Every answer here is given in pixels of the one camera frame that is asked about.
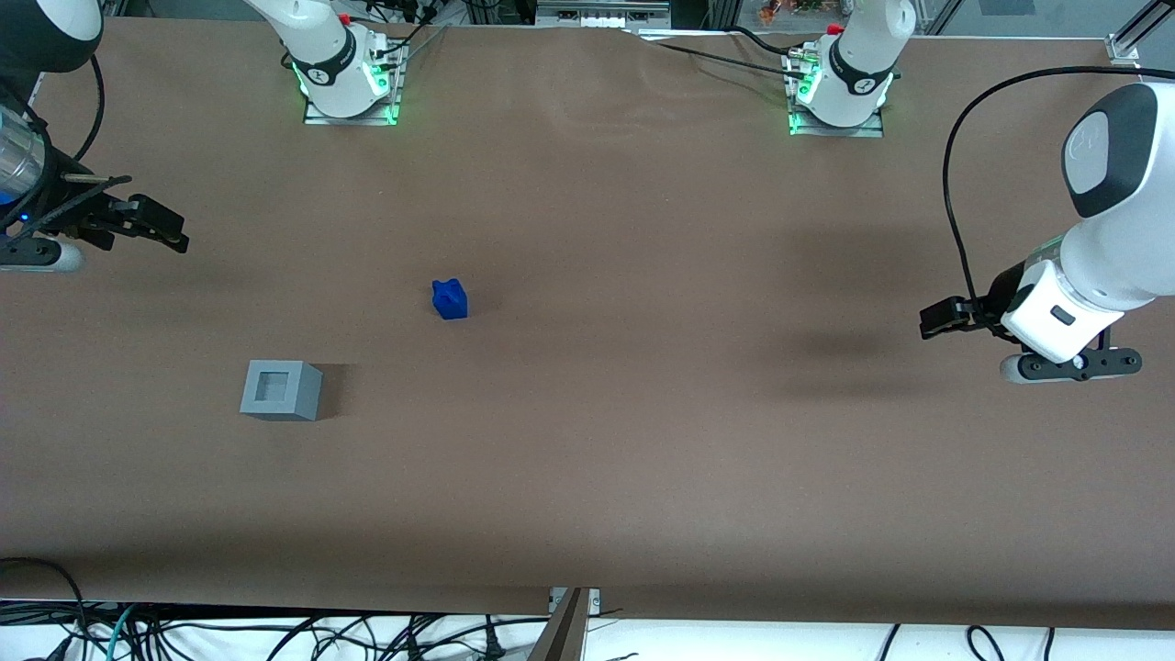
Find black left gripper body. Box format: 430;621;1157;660
975;264;1028;337

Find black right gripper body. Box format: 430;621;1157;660
39;170;137;251

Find blue plastic part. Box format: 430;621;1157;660
431;278;470;321

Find gray square base block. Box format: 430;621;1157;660
240;359;325;422

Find brown table cover sheet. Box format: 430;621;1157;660
0;17;1175;633

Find white power strip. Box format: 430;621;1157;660
536;0;636;30

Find aluminium profile beam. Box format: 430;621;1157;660
527;588;590;661

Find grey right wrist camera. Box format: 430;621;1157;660
0;237;85;274

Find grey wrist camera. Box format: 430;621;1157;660
0;237;85;274
999;348;1144;386

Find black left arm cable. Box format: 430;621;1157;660
944;66;1175;308

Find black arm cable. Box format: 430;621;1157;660
944;66;1175;308
72;53;107;164

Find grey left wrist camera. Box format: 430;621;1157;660
999;348;1144;386

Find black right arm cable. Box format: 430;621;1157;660
72;53;107;164

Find black cable across table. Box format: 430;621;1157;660
633;26;813;82

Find black looped floor cable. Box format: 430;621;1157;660
0;555;91;661

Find teal floor cable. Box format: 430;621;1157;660
103;604;140;661

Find tangled black floor cables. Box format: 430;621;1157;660
138;613;520;661

